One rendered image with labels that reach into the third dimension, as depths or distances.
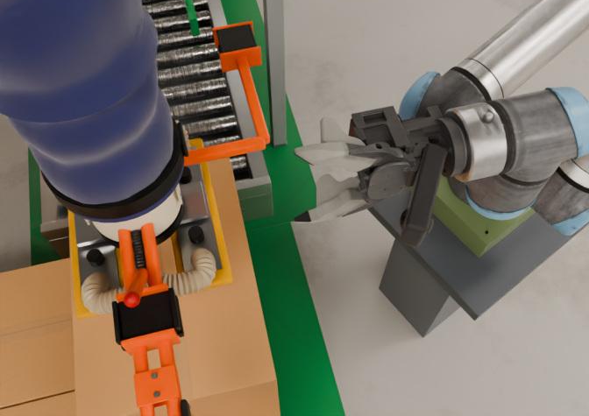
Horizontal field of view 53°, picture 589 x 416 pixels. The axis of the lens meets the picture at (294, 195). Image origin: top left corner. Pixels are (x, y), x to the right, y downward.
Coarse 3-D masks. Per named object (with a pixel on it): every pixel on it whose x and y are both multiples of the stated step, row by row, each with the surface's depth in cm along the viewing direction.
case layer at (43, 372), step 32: (0, 288) 171; (32, 288) 171; (64, 288) 171; (0, 320) 166; (32, 320) 166; (64, 320) 166; (0, 352) 162; (32, 352) 162; (64, 352) 162; (0, 384) 157; (32, 384) 157; (64, 384) 157
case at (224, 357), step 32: (224, 160) 146; (224, 192) 141; (224, 224) 137; (160, 256) 133; (224, 288) 129; (256, 288) 129; (96, 320) 125; (192, 320) 125; (224, 320) 125; (256, 320) 125; (96, 352) 122; (192, 352) 122; (224, 352) 122; (256, 352) 122; (96, 384) 118; (128, 384) 118; (192, 384) 118; (224, 384) 118; (256, 384) 118
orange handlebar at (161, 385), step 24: (240, 72) 120; (264, 120) 113; (240, 144) 110; (264, 144) 111; (120, 240) 100; (144, 240) 100; (144, 360) 90; (168, 360) 90; (144, 384) 87; (168, 384) 87; (144, 408) 86; (168, 408) 86
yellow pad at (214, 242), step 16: (192, 144) 125; (192, 176) 120; (208, 176) 121; (208, 192) 119; (208, 208) 116; (192, 224) 115; (208, 224) 115; (176, 240) 113; (192, 240) 111; (208, 240) 113; (176, 256) 112; (224, 256) 112; (224, 272) 110; (208, 288) 110
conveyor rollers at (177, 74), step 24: (144, 0) 237; (168, 24) 228; (192, 48) 220; (216, 48) 221; (168, 72) 214; (192, 72) 215; (216, 72) 217; (168, 96) 209; (192, 96) 212; (216, 120) 202; (216, 144) 197; (240, 168) 194
